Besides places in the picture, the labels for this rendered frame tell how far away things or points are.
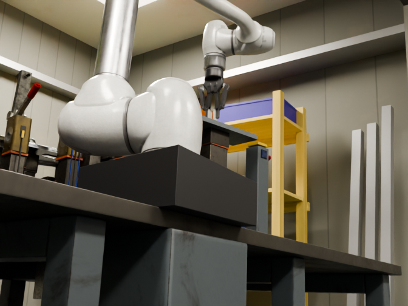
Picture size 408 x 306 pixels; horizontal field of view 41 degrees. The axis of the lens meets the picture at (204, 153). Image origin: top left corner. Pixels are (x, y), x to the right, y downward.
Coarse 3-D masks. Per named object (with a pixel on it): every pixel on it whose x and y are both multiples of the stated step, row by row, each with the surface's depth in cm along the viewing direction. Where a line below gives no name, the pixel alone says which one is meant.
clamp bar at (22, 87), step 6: (24, 72) 178; (30, 72) 179; (18, 78) 178; (24, 78) 178; (30, 78) 179; (18, 84) 177; (24, 84) 178; (18, 90) 176; (24, 90) 178; (18, 96) 176; (24, 96) 178; (18, 102) 176; (12, 108) 176; (18, 108) 176
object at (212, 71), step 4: (212, 68) 215; (216, 68) 215; (208, 72) 215; (212, 72) 214; (216, 72) 215; (220, 72) 215; (208, 76) 215; (212, 76) 215; (216, 76) 215; (220, 76) 215; (208, 80) 217; (212, 80) 216; (216, 80) 216; (220, 80) 215; (204, 84) 217; (212, 84) 216; (220, 84) 215; (212, 88) 216; (220, 88) 216; (212, 92) 217
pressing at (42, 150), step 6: (0, 138) 175; (0, 144) 186; (30, 144) 182; (36, 144) 184; (30, 150) 191; (36, 150) 191; (42, 150) 190; (48, 150) 187; (54, 150) 188; (42, 156) 198; (54, 156) 198; (42, 162) 206; (48, 162) 207; (54, 162) 207
